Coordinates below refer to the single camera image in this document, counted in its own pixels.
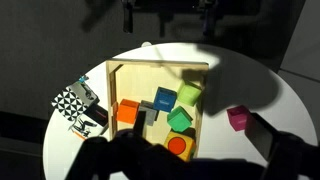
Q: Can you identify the orange cube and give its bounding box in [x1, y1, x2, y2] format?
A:
[116, 98, 140, 125]

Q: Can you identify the black block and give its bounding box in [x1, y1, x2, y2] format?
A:
[83, 103, 110, 128]

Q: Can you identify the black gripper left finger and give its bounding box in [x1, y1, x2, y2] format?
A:
[132, 109, 148, 138]

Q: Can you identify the white card black drawing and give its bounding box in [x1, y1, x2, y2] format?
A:
[68, 116, 102, 141]

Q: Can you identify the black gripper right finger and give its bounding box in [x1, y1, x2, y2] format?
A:
[244, 112, 280, 162]

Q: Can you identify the grey block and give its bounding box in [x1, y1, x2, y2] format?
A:
[138, 99, 160, 127]

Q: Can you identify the orange block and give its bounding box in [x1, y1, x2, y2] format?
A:
[163, 130, 197, 163]

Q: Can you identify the blue cube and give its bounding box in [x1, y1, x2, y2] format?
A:
[153, 86, 178, 113]

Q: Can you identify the black white patterned cube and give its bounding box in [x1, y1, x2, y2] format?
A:
[50, 81, 100, 123]

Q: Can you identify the magenta cube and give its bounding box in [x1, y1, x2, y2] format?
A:
[226, 105, 252, 132]

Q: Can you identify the wooden tray box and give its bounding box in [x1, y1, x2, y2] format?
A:
[105, 59, 210, 158]

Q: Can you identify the light green cube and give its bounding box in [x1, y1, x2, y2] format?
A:
[176, 80, 203, 108]

